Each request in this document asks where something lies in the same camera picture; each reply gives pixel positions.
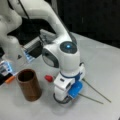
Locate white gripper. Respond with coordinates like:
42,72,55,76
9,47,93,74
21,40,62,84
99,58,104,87
54,73,82,100

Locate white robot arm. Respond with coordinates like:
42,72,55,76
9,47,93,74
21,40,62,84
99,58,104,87
0,0,85,101

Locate orange table clamp left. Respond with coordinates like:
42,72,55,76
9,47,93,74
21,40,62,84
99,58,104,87
5,76,15,84

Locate brown cylindrical vase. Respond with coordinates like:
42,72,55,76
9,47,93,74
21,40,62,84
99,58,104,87
17,69,42,102

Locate aluminium frame rail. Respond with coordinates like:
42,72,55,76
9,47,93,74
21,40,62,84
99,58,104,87
22,29,56,61

